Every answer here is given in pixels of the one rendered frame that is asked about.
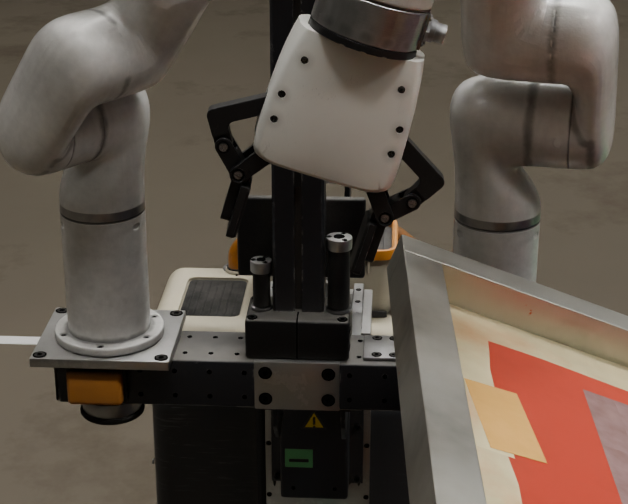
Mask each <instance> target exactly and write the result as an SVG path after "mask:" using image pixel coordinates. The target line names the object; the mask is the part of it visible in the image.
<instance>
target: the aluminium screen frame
mask: <svg viewBox="0 0 628 504"><path fill-rule="evenodd" d="M387 276H388V286H389V296H390V307H391V317H392V327H393V338H394V348H395V358H396V369H397V379H398V389H399V400H400V410H401V420H402V431H403V441H404V451H405V462H406V472H407V482H408V493H409V503H410V504H487V503H486V497H485V492H484V486H483V481H482V476H481V470H480V465H479V460H478V454H477V449H476V444H475V438H474V433H473V428H472V422H471V417H470V411H469V406H468V401H467V395H466V390H465V385H464V379H463V374H462V369H461V363H460V358H459V353H458V347H457V342H456V336H455V331H454V326H453V320H452V315H451V310H450V304H451V305H454V306H457V307H460V308H462V309H465V310H468V311H471V312H474V313H476V314H479V315H482V316H485V317H488V318H490V319H493V320H496V321H499V322H501V323H504V324H507V325H510V326H513V327H515V328H518V329H521V330H524V331H527V332H529V333H532V334H535V335H538V336H541V337H543V338H546V339H549V340H552V341H555V342H557V343H560V344H563V345H566V346H569V347H571V348H574V349H577V350H580V351H583V352H585V353H588V354H591V355H594V356H597V357H599V358H602V359H605V360H608V361H611V362H613V363H616V364H619V365H622V366H625V367H627V368H628V316H626V315H624V314H621V313H618V312H615V311H613V310H610V309H607V308H604V307H602V306H599V305H596V304H593V303H591V302H588V301H585V300H582V299H580V298H577V297H574V296H571V295H569V294H566V293H563V292H560V291H557V290H555V289H552V288H549V287H546V286H544V285H541V284H538V283H535V282H533V281H530V280H527V279H524V278H522V277H519V276H516V275H513V274H511V273H508V272H505V271H502V270H500V269H497V268H494V267H491V266H488V265H486V264H483V263H480V262H477V261H475V260H472V259H469V258H466V257H464V256H461V255H458V254H455V253H453V252H450V251H447V250H444V249H442V248H439V247H436V246H433V245H431V244H428V243H425V242H422V241H420V240H417V239H414V238H411V237H408V236H406V235H401V237H400V239H399V241H398V244H397V246H396V248H395V250H394V253H393V255H392V257H391V259H390V262H389V264H388V266H387Z"/></svg>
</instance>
